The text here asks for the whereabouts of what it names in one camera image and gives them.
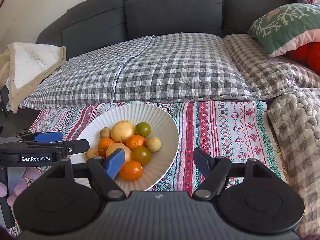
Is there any green snowflake pillow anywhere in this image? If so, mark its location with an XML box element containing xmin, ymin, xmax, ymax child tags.
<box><xmin>248</xmin><ymin>3</ymin><xmax>319</xmax><ymax>57</ymax></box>

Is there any beige checked quilt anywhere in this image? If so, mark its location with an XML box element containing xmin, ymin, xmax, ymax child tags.
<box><xmin>223</xmin><ymin>34</ymin><xmax>319</xmax><ymax>101</ymax></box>

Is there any large yellow grapefruit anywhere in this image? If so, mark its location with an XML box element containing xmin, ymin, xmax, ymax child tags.
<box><xmin>111</xmin><ymin>120</ymin><xmax>135</xmax><ymax>144</ymax></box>
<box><xmin>105</xmin><ymin>142</ymin><xmax>133</xmax><ymax>164</ymax></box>

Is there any large yellow grapefruit front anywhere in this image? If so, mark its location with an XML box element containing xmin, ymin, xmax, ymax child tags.
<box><xmin>105</xmin><ymin>142</ymin><xmax>133</xmax><ymax>164</ymax></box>

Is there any red pumpkin cushion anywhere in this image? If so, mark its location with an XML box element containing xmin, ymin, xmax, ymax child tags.
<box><xmin>286</xmin><ymin>42</ymin><xmax>320</xmax><ymax>74</ymax></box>

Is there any bumpy mandarin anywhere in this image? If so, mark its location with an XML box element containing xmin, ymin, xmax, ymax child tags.
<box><xmin>98</xmin><ymin>137</ymin><xmax>115</xmax><ymax>157</ymax></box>
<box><xmin>125</xmin><ymin>134</ymin><xmax>146</xmax><ymax>151</ymax></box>

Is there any patterned red green tablecloth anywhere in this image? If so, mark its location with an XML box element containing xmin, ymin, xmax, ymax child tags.
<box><xmin>29</xmin><ymin>101</ymin><xmax>289</xmax><ymax>193</ymax></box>

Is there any dark grey sofa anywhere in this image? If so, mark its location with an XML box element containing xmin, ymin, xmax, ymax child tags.
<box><xmin>37</xmin><ymin>0</ymin><xmax>296</xmax><ymax>58</ymax></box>

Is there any green tomato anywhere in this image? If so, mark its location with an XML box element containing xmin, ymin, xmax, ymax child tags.
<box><xmin>135</xmin><ymin>122</ymin><xmax>151</xmax><ymax>138</ymax></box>

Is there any grey checked quilt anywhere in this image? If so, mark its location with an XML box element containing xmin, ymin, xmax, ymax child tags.
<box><xmin>18</xmin><ymin>33</ymin><xmax>271</xmax><ymax>109</ymax></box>

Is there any large yellow grapefruit back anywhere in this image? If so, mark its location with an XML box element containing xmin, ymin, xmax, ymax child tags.
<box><xmin>111</xmin><ymin>120</ymin><xmax>135</xmax><ymax>144</ymax></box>

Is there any left hand pink glove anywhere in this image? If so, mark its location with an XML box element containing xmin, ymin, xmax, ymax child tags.
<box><xmin>1</xmin><ymin>167</ymin><xmax>50</xmax><ymax>209</ymax></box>

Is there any bumpy mandarin front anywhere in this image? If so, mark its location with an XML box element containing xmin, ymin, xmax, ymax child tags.
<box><xmin>98</xmin><ymin>137</ymin><xmax>115</xmax><ymax>157</ymax></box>

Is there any brown kiwi top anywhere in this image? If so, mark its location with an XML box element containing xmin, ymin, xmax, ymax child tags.
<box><xmin>100</xmin><ymin>127</ymin><xmax>111</xmax><ymax>139</ymax></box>

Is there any smooth orange tomato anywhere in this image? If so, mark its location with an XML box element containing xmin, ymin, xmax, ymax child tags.
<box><xmin>118</xmin><ymin>160</ymin><xmax>143</xmax><ymax>181</ymax></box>

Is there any white ribbed plate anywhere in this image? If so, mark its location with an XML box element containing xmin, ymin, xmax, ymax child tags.
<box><xmin>71</xmin><ymin>102</ymin><xmax>180</xmax><ymax>193</ymax></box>

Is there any olive orange tomato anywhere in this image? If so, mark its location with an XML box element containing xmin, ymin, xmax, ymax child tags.
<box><xmin>132</xmin><ymin>146</ymin><xmax>151</xmax><ymax>165</ymax></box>

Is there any grey woven blanket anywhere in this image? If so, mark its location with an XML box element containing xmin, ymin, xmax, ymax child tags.
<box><xmin>268</xmin><ymin>88</ymin><xmax>319</xmax><ymax>237</ymax></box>

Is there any white beige blanket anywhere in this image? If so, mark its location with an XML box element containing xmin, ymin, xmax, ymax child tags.
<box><xmin>1</xmin><ymin>42</ymin><xmax>67</xmax><ymax>114</ymax></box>

